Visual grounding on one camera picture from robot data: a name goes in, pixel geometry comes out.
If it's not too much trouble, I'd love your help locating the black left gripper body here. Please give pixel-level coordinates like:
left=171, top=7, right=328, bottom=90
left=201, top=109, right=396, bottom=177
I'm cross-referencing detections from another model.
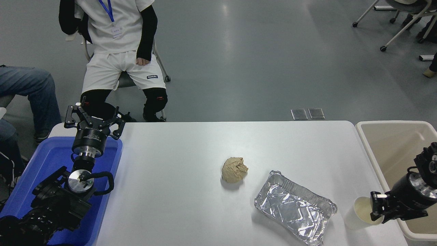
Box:
left=72, top=118, right=110, bottom=153

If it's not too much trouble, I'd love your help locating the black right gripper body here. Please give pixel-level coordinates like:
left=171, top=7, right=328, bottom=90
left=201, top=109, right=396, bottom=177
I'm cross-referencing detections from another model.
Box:
left=387, top=174, right=437, bottom=220

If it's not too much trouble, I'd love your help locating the white paper cup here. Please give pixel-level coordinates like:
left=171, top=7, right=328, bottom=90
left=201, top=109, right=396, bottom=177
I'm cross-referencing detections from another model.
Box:
left=344, top=196, right=384, bottom=230

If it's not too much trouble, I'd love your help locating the person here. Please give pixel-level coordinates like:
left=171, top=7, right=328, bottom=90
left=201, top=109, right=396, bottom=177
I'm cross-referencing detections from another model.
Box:
left=0, top=65, right=62, bottom=178
left=401, top=0, right=437, bottom=43
left=58, top=0, right=168, bottom=123
left=423, top=51, right=437, bottom=78

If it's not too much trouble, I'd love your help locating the grey metal-framed chair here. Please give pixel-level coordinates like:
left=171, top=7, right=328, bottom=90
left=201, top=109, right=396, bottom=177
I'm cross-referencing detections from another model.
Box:
left=67, top=14, right=171, bottom=122

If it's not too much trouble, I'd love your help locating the large pale plastic bin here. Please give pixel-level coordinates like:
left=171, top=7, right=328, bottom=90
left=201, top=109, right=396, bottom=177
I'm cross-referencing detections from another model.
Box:
left=355, top=120, right=437, bottom=241

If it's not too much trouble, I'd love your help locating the blue plastic tray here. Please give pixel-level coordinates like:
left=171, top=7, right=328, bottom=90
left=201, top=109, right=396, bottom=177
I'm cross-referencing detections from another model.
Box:
left=0, top=137, right=123, bottom=246

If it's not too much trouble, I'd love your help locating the silver foil tray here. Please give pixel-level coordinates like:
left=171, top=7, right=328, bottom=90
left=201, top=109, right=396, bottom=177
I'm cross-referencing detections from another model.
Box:
left=254, top=170, right=338, bottom=246

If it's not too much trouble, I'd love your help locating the crumpled tan paper ball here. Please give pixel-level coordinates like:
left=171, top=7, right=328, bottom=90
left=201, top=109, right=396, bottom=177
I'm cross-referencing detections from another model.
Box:
left=222, top=157, right=249, bottom=183

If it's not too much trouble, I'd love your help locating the white-legged wheeled chair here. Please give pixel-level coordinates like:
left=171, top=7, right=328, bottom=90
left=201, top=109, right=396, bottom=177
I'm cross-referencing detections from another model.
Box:
left=352, top=0, right=437, bottom=52

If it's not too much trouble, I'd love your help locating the blue lanyard with badge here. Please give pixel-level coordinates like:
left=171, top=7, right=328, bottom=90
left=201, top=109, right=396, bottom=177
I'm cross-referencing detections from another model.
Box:
left=99, top=0, right=123, bottom=39

